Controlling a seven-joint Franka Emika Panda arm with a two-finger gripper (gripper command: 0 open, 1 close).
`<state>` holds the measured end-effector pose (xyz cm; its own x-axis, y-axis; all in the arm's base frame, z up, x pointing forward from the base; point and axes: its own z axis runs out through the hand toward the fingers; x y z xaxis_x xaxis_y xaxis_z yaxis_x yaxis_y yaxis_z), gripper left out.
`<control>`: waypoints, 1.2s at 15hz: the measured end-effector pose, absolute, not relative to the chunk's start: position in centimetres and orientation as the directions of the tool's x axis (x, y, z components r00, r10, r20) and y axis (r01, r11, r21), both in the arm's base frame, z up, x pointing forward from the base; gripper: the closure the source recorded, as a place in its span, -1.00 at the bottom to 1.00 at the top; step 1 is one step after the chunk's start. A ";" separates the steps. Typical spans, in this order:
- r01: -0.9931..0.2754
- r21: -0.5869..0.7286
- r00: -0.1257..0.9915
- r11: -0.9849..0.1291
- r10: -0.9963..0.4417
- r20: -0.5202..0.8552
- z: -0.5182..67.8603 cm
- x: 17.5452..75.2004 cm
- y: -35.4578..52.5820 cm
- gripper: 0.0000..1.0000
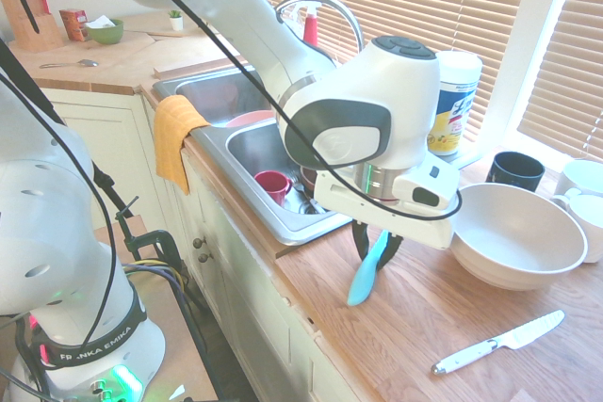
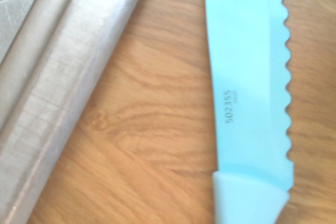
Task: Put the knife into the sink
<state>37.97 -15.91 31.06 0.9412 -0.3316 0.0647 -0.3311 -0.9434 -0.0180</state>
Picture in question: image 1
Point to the red spray bottle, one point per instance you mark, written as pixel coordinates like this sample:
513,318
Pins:
311,30

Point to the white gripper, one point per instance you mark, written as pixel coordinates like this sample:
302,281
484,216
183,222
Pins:
377,218

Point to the orange dish cloth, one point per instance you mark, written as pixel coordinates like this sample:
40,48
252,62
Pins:
172,138

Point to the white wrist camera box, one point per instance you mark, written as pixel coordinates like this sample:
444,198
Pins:
424,188

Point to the white knife with white blade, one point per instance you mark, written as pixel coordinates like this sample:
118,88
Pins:
471,355

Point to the green bowl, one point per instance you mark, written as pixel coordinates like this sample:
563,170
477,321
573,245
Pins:
106,34

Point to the narrow wooden window blind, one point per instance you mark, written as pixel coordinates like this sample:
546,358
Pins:
565,82

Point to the white kitchen cabinet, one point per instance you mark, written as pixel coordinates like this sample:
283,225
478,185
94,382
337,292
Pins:
235,308

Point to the green black table clamp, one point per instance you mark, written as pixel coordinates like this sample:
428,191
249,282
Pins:
162,244

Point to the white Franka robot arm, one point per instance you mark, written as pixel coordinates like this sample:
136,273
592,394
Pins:
235,20

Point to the brown wooden bowl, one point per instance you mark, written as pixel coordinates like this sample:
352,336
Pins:
308,178

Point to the light blue silicone spatula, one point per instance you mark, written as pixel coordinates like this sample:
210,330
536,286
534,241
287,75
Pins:
365,275

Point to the black mug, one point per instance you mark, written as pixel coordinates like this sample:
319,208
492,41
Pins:
513,178

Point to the small potted plant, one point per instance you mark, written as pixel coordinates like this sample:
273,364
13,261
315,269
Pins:
176,21

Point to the metal spoon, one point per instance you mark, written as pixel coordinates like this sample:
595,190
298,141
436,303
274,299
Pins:
85,63

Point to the orange cardboard box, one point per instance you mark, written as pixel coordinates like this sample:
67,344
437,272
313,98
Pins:
70,25

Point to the wooden knife block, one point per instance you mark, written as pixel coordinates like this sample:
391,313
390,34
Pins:
28,30

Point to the large white bowl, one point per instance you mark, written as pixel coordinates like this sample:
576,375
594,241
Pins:
518,242

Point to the red ceramic mug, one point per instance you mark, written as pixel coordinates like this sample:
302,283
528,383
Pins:
271,183

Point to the yellow label wipes canister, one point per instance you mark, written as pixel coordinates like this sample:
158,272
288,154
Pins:
454,110

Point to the white ceramic mug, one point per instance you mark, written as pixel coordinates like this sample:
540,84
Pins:
584,176
589,228

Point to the wooden cutting board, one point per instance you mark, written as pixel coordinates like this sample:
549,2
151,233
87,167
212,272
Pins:
134,42

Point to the stainless steel kitchen sink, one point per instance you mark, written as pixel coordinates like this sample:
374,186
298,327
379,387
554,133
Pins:
254,148

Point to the pink plastic bowl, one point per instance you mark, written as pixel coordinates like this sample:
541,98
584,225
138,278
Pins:
249,117

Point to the curved chrome faucet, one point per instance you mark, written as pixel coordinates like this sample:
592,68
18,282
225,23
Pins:
351,20

